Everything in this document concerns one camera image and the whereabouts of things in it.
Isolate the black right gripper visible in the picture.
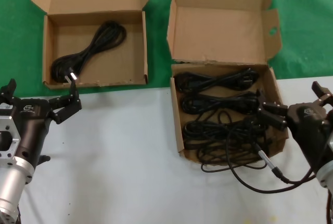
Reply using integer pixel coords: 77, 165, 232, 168
256, 81, 333, 173

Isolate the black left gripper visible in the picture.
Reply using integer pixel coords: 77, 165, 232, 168
0, 78, 83, 168

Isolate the black power cable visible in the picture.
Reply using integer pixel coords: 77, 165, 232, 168
173, 68, 257, 91
197, 140, 268, 173
183, 114, 274, 152
50, 20, 128, 83
181, 90, 262, 114

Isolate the cardboard box with plain lid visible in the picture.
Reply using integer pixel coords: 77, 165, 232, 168
30, 0, 156, 87

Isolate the cardboard box with torn lid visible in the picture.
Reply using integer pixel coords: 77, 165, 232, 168
166, 0, 289, 162

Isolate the black left wrist connector stub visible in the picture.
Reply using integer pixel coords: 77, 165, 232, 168
38, 155, 51, 167

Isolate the green cloth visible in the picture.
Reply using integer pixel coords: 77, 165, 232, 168
0, 0, 333, 97

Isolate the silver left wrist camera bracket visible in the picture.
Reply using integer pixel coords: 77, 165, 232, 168
0, 116, 21, 167

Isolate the black robot cable silver connector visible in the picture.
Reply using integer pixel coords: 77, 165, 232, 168
225, 121, 322, 193

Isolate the loose black power cable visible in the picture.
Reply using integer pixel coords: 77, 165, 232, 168
197, 140, 268, 173

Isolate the black right arm cable harness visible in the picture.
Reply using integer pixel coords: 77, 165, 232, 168
325, 190, 333, 224

